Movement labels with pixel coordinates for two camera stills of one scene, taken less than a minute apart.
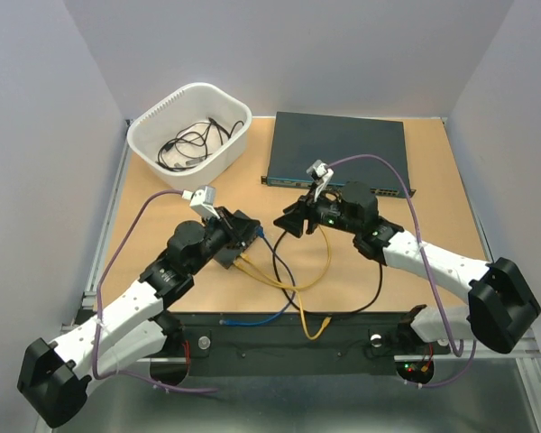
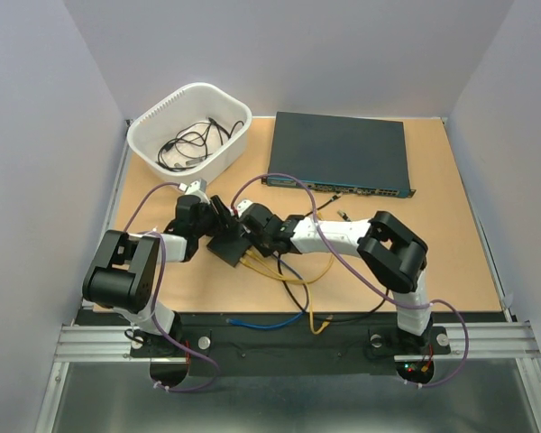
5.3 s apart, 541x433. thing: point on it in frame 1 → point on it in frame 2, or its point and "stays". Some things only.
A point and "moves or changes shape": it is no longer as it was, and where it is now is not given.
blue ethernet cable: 261,233 moves or changes shape
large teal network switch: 299,139 stays
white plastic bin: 193,137 stays
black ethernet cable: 313,310 moves or changes shape
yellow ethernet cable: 279,280 moves or changes shape
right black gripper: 304,208 → 265,251
